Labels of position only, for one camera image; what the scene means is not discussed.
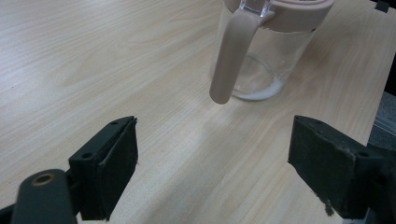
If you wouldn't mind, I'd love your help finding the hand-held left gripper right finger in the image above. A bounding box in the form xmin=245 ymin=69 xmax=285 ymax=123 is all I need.
xmin=288 ymin=115 xmax=385 ymax=220

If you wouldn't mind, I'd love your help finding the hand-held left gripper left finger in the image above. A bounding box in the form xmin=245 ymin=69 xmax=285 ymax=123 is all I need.
xmin=68 ymin=116 xmax=139 ymax=222

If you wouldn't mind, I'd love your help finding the clear glass pitcher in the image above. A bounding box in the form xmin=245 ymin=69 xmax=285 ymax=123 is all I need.
xmin=208 ymin=0 xmax=336 ymax=105

